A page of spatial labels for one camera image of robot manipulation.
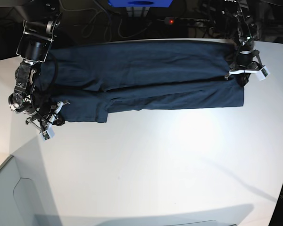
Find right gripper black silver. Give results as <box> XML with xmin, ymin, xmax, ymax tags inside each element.
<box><xmin>8</xmin><ymin>91</ymin><xmax>65</xmax><ymax>126</ymax></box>

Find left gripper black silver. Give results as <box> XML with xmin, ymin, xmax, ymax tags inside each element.
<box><xmin>235</xmin><ymin>44</ymin><xmax>254</xmax><ymax>87</ymax></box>

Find dark blue T-shirt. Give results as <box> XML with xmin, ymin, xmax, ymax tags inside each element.
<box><xmin>36</xmin><ymin>40</ymin><xmax>244</xmax><ymax>123</ymax></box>

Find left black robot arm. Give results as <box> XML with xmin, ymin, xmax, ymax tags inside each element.
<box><xmin>207</xmin><ymin>0</ymin><xmax>258</xmax><ymax>87</ymax></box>

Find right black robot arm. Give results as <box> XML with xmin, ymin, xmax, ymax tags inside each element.
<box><xmin>8</xmin><ymin>0</ymin><xmax>64</xmax><ymax>130</ymax></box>

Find blue box on stand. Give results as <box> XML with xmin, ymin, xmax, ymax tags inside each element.
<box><xmin>108</xmin><ymin>0</ymin><xmax>172</xmax><ymax>8</ymax></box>

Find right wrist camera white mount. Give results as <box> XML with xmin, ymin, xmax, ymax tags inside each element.
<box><xmin>25</xmin><ymin>100</ymin><xmax>70</xmax><ymax>143</ymax></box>

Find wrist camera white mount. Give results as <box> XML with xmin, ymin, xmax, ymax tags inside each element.
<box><xmin>25</xmin><ymin>100</ymin><xmax>70</xmax><ymax>143</ymax></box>
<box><xmin>225</xmin><ymin>49</ymin><xmax>270</xmax><ymax>81</ymax></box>

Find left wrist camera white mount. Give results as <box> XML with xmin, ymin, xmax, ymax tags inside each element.
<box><xmin>225</xmin><ymin>49</ymin><xmax>270</xmax><ymax>81</ymax></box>

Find power strip with red switch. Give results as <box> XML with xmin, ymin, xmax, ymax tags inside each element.
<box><xmin>164</xmin><ymin>17</ymin><xmax>210</xmax><ymax>28</ymax></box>

